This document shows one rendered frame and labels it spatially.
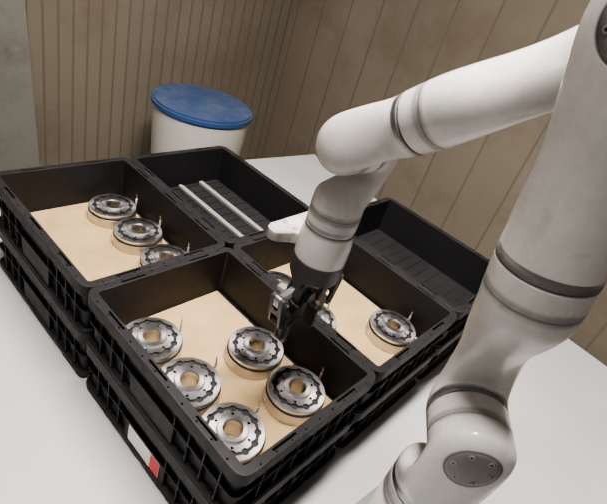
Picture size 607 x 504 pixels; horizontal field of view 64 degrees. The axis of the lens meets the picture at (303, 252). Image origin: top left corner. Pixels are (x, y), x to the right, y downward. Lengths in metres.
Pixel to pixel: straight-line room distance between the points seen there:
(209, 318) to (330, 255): 0.40
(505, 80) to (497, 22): 2.09
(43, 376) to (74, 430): 0.13
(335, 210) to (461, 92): 0.21
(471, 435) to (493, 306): 0.15
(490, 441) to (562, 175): 0.28
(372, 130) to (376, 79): 2.39
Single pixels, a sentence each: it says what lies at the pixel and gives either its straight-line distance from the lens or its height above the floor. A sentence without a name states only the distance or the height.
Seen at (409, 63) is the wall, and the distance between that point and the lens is 2.79.
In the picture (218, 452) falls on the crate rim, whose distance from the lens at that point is 0.66.
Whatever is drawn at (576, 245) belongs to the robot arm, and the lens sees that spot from 0.42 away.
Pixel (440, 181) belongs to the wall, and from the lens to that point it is 2.67.
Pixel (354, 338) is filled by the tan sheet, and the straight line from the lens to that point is 1.03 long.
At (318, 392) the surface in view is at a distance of 0.86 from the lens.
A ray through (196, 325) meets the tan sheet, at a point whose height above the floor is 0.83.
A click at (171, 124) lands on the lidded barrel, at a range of 2.48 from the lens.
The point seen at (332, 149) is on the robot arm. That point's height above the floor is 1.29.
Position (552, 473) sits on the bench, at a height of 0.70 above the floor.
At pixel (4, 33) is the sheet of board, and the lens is 2.49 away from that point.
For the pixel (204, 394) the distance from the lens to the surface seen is 0.80.
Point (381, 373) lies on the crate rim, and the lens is 0.84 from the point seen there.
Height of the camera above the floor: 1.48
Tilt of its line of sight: 32 degrees down
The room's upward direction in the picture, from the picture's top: 18 degrees clockwise
